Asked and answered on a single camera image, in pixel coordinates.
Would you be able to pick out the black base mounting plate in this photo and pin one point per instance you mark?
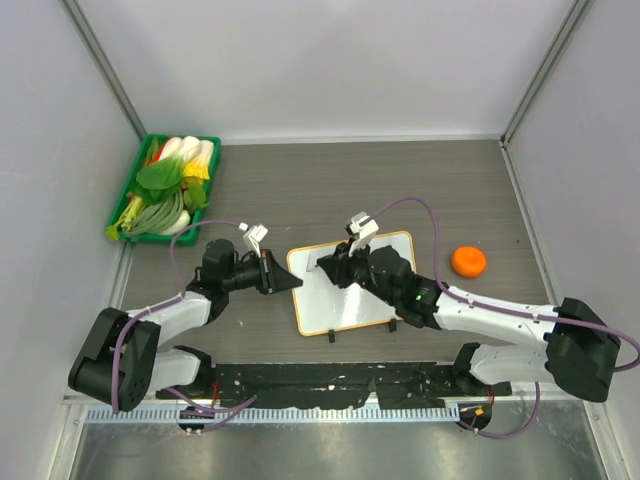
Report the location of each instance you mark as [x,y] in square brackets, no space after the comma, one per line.
[338,386]

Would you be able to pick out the orange round toy fruit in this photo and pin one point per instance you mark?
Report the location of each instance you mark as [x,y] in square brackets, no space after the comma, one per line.
[468,261]

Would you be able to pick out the green long beans bundle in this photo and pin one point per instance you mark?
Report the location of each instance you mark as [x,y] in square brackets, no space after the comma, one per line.
[154,219]

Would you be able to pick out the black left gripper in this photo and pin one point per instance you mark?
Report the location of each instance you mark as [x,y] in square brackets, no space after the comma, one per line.
[273,278]

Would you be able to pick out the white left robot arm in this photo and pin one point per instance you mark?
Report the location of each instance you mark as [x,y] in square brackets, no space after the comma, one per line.
[119,362]

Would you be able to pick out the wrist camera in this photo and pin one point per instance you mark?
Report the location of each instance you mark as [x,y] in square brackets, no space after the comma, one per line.
[361,230]
[253,236]

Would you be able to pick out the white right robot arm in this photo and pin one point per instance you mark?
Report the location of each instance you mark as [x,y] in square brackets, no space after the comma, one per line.
[567,345]

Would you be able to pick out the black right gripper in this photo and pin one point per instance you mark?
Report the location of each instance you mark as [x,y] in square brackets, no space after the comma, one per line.
[338,264]

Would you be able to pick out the yellow flower vegetable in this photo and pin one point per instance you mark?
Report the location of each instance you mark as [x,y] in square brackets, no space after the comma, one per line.
[196,172]

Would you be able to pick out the white radish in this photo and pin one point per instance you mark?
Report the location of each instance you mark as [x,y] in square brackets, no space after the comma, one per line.
[181,222]

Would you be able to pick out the green plastic crate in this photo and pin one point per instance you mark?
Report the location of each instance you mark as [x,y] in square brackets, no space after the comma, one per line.
[128,207]

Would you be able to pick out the slotted cable duct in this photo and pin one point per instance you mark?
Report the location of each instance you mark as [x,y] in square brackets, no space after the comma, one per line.
[180,413]

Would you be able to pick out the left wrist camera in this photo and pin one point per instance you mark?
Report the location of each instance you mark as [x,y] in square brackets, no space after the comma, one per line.
[253,236]

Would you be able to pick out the green leafy bok choy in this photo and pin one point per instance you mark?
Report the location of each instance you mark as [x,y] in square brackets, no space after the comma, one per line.
[158,181]

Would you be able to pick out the yellow framed whiteboard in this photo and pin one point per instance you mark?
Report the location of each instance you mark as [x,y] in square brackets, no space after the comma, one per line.
[319,306]

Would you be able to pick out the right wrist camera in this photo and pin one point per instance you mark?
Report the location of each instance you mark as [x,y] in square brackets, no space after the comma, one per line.
[361,230]

